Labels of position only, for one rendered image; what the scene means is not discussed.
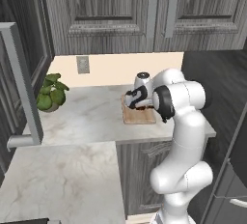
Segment black hob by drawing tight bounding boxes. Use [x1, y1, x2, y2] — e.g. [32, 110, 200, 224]
[0, 217, 62, 224]

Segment dark wood tall cupboard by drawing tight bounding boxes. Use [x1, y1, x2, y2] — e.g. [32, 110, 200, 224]
[0, 0, 56, 178]

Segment dark grey fridge door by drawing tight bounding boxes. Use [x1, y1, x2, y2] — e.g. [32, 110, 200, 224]
[200, 101, 247, 224]

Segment wooden cutting board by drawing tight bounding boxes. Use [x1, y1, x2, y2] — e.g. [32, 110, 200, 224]
[121, 94, 157, 126]

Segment green potted plant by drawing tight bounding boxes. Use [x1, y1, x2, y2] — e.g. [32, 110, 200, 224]
[35, 72, 70, 114]

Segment grey wood cupboard door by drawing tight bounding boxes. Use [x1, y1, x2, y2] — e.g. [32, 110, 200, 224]
[41, 0, 161, 56]
[153, 0, 247, 53]
[116, 140, 177, 218]

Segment grey wall outlet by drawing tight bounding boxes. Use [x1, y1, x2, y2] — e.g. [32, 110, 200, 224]
[75, 55, 91, 75]

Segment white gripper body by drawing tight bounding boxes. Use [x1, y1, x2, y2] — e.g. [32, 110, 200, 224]
[136, 98, 155, 108]

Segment grey cupboard door handle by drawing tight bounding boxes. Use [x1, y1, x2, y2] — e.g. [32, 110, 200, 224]
[164, 0, 181, 40]
[146, 0, 161, 40]

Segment grey wood upper cupboard door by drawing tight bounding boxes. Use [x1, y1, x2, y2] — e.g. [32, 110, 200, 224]
[153, 0, 247, 53]
[41, 0, 161, 56]

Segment grey wood lower cupboard door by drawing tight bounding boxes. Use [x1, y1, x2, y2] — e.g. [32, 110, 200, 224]
[116, 140, 177, 218]

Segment white fridge door handle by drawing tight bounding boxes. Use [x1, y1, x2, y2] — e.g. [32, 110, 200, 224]
[229, 197, 247, 209]

